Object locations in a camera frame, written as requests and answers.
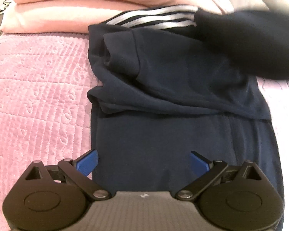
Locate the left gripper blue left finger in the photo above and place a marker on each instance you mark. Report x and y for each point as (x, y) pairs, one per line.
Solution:
(87, 162)

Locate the navy jacket with white stripes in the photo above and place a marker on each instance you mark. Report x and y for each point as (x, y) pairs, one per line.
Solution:
(173, 83)

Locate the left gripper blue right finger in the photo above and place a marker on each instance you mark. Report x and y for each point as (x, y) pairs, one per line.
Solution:
(200, 165)

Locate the pink folded duvet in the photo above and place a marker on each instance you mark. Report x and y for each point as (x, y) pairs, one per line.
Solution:
(38, 16)

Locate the pink quilted bedspread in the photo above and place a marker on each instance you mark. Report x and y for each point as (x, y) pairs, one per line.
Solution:
(44, 110)

